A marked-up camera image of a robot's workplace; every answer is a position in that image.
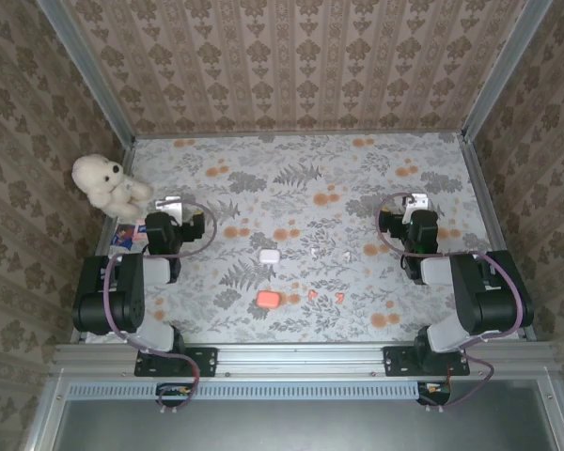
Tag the orange earbud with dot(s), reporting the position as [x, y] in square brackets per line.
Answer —
[311, 296]
[340, 299]

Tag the white earbud charging case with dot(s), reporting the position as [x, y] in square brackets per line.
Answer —
[269, 256]

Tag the orange earbud charging case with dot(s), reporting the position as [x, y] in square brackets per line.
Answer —
[268, 300]

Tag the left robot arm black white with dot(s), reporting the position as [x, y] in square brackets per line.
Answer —
[108, 300]

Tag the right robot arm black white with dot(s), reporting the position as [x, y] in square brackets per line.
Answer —
[493, 305]

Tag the pink tissue pack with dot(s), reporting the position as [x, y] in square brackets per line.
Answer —
[139, 233]

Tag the blue printed card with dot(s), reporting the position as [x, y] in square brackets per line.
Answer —
[121, 236]

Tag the white teddy bear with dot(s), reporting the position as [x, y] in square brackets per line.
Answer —
[108, 185]

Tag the small circuit board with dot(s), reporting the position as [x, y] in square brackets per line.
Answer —
[174, 391]
[434, 390]

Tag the grey metal panel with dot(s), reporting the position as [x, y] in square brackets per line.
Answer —
[301, 427]

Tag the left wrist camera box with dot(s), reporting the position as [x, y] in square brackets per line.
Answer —
[169, 206]

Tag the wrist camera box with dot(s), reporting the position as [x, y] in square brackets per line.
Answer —
[416, 201]
[169, 206]

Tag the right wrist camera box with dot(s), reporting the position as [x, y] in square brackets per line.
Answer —
[416, 201]

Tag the aluminium table side rail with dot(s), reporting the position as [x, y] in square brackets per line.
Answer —
[480, 188]
[130, 152]

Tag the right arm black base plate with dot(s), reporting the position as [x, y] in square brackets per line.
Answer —
[395, 362]

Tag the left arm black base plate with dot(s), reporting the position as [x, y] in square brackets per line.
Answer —
[207, 362]

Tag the aluminium table end rail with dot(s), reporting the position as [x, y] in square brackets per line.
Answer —
[301, 135]

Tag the aluminium mounting rail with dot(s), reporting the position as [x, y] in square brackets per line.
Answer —
[301, 359]

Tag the aluminium frame post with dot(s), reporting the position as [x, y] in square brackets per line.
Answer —
[503, 70]
[84, 75]

